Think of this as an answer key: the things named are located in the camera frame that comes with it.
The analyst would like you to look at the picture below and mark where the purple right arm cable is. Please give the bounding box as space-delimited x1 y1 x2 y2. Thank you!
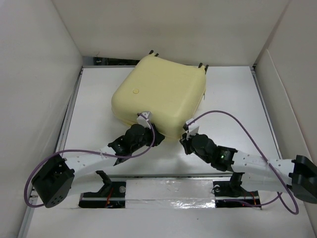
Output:
190 110 299 214

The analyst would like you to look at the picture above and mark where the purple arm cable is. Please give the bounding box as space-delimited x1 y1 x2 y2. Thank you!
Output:
24 113 156 208
190 110 299 214

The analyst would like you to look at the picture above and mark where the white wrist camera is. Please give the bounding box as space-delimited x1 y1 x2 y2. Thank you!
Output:
183 118 199 140
137 111 152 128

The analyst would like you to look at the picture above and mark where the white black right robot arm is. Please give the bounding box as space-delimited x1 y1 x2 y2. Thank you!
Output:
180 133 317 204

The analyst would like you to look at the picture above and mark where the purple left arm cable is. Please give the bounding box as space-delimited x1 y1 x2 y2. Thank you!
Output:
24 113 156 208

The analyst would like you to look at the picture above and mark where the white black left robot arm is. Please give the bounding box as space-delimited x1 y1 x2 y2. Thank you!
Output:
28 123 165 208

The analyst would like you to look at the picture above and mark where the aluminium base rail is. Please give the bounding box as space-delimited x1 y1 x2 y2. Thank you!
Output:
29 173 298 209

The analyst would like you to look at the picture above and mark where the yellow hard-shell suitcase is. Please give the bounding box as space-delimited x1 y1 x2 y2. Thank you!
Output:
111 51 208 139

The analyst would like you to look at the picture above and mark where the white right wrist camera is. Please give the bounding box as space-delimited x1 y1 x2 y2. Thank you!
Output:
183 118 199 140

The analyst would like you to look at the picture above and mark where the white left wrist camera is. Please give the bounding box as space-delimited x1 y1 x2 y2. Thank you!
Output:
137 111 152 128

